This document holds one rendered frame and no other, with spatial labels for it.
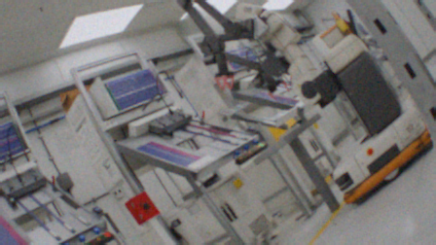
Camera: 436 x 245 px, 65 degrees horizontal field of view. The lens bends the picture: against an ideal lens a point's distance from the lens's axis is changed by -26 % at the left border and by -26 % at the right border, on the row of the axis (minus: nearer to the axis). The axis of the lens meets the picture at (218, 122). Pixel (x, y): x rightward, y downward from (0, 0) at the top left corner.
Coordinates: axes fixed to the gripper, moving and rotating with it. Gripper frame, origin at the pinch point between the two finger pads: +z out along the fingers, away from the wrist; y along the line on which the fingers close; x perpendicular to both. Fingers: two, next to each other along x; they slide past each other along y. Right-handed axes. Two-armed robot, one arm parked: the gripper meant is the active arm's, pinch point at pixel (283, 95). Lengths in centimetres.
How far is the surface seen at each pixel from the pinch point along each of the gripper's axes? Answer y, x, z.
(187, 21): -22, 304, -269
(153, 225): -99, -49, 26
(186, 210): -91, -4, 20
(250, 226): -72, 37, 49
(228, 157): -50, 1, 7
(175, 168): -76, -21, -1
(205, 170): -62, -18, 10
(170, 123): -71, 20, -41
